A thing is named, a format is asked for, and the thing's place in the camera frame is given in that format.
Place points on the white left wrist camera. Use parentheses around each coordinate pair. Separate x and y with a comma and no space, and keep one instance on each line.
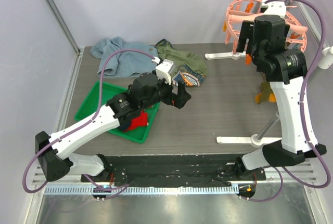
(164,69)

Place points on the pink round clip hanger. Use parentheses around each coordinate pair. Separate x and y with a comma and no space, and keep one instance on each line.
(277,33)

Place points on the green plastic tray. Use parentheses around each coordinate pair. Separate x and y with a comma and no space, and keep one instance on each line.
(89,106)

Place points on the navy santa sock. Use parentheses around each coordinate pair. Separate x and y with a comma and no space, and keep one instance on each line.
(125,127)

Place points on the olive orange sock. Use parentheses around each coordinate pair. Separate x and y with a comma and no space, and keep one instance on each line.
(266,94)

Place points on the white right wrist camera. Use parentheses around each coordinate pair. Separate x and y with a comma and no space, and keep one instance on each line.
(273,8)

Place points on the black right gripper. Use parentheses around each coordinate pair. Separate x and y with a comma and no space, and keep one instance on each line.
(248,37)

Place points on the grey drying rack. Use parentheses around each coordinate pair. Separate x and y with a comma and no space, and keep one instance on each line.
(271,132)

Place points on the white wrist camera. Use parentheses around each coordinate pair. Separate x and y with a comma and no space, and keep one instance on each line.
(164,69)
(273,8)

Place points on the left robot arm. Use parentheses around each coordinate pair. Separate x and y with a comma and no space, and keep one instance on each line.
(56,152)

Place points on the olive green printed shirt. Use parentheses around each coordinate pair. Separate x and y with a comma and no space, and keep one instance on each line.
(188,66)

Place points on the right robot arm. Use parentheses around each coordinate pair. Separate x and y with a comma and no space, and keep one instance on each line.
(287,74)

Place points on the light blue denim garment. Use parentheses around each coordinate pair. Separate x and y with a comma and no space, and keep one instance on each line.
(122,59)

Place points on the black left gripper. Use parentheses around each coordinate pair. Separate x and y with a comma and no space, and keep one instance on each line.
(179,100)

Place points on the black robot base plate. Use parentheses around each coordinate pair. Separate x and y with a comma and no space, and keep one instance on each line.
(174,171)

